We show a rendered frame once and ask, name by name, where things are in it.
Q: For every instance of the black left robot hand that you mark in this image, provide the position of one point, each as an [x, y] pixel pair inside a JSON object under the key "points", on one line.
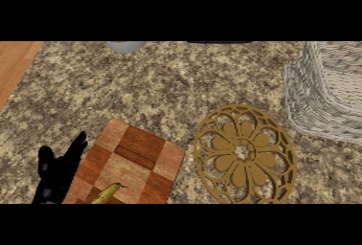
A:
{"points": [[52, 178]]}

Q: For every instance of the round gold openwork placemat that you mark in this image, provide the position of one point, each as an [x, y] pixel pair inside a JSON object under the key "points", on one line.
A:
{"points": [[246, 154]]}

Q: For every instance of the white wicker basket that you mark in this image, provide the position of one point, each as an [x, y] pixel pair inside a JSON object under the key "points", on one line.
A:
{"points": [[330, 92]]}

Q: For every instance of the yellow banana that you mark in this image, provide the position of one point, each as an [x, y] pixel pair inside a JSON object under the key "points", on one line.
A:
{"points": [[105, 194]]}

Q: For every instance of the checkered wooden cutting board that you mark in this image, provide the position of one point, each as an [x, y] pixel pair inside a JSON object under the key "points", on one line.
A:
{"points": [[127, 159]]}

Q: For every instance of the pale blue-grey round object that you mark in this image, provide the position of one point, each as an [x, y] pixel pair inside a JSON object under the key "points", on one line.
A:
{"points": [[124, 46]]}

